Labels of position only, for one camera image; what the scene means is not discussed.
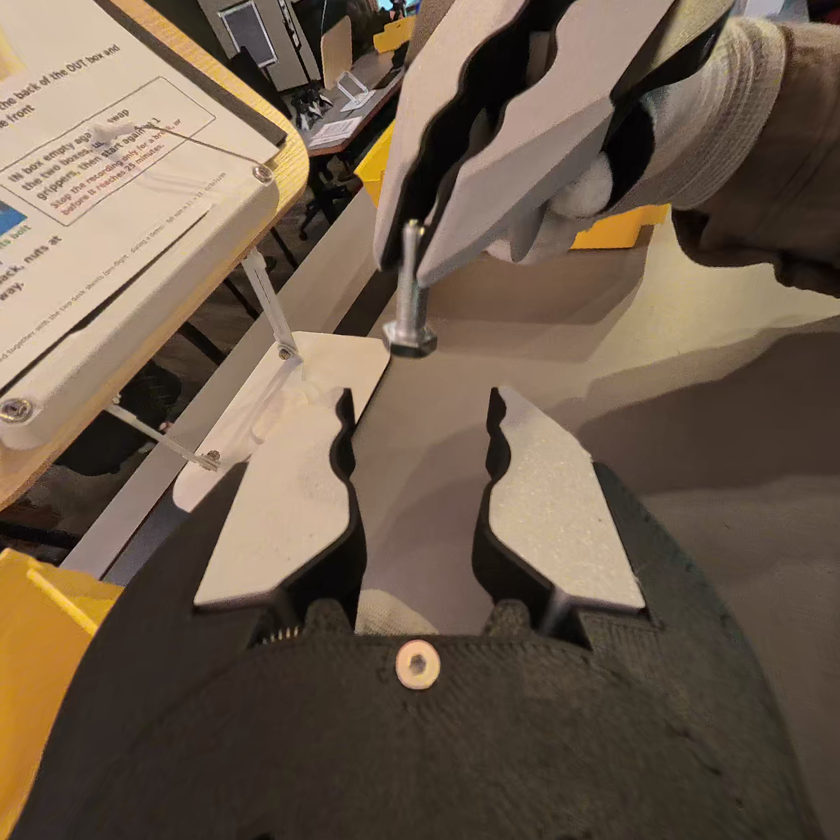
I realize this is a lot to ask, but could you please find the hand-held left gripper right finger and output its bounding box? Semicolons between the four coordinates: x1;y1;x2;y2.
470;386;648;644

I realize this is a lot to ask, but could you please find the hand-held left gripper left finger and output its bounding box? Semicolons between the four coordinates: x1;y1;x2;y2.
195;389;368;628

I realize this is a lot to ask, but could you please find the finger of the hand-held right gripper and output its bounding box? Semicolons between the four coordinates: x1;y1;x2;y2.
416;0;731;284
373;0;527;278

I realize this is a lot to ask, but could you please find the yellow plastic bin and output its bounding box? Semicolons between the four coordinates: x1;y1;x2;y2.
0;549;126;821
355;119;673;253

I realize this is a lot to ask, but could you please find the silver hex bolt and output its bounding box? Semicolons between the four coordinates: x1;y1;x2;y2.
382;220;439;359

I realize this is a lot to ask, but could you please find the person's right hand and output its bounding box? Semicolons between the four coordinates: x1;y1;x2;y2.
504;19;790;265

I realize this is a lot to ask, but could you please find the background office desk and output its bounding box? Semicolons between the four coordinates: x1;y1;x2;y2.
296;53;408;158

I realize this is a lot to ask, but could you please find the wooden document stand white base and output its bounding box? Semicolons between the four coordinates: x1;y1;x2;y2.
0;0;392;515

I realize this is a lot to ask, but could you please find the black backing board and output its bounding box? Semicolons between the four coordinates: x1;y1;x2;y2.
99;0;287;141

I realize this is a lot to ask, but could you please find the printed instruction sheet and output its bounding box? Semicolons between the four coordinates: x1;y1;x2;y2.
0;0;283;382

